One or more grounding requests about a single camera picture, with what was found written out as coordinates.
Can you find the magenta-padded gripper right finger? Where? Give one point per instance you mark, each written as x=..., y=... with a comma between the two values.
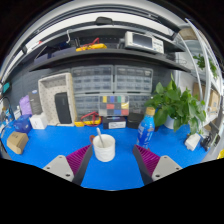
x=162, y=167

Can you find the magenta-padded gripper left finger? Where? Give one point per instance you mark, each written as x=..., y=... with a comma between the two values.
x=61, y=167

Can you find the blue drink bottle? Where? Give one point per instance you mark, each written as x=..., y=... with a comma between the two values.
x=145, y=131

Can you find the white power adapter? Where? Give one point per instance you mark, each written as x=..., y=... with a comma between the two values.
x=192, y=141

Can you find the white spoon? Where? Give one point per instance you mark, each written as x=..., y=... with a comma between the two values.
x=100, y=137

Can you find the brown cardboard box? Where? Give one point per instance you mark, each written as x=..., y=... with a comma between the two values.
x=17, y=142

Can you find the small white box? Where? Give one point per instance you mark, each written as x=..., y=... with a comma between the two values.
x=38, y=121

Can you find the yellow multimeter with red leads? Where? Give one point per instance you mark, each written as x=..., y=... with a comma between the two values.
x=91, y=47
x=87, y=122

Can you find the plain black flat box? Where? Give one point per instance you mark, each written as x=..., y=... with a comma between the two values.
x=135, y=120

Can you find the dark blue box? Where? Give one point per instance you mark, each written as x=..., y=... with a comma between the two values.
x=22, y=124

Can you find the black rectangular speaker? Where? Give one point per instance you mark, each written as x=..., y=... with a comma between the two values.
x=63, y=108

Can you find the black box with white label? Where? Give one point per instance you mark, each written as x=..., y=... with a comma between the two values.
x=114, y=124

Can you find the green potted plant, white pot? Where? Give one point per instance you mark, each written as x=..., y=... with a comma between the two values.
x=180, y=103

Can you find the white perforated tray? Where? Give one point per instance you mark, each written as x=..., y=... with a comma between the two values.
x=46, y=100

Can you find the dark grey flat box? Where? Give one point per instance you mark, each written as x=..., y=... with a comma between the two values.
x=35, y=101

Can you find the clear box of coloured parts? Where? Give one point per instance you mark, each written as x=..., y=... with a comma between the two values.
x=113, y=106

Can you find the white shelf unit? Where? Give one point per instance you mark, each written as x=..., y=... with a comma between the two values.
x=208, y=86

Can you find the dark grey overhead shelf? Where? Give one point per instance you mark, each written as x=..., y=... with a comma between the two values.
x=106, y=56

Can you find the white benchtop oscilloscope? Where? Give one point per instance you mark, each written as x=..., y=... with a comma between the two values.
x=143, y=41

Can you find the black oval device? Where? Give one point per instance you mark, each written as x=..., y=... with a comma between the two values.
x=104, y=20

